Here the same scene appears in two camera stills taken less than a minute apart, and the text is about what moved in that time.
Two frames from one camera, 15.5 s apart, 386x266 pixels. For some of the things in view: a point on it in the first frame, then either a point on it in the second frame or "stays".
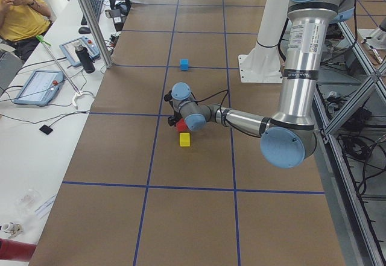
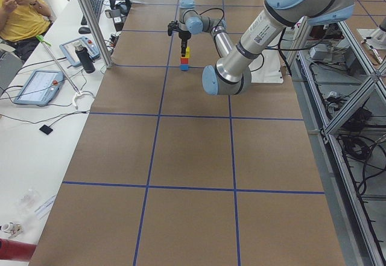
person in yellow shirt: [24, 15] stays
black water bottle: [86, 59] stays
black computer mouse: [84, 30] stays
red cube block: [181, 125] → [184, 60]
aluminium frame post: [91, 20] stays
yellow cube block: [184, 139] → [188, 54]
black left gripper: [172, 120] → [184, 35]
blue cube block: [184, 64] stays
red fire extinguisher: [11, 250] stays
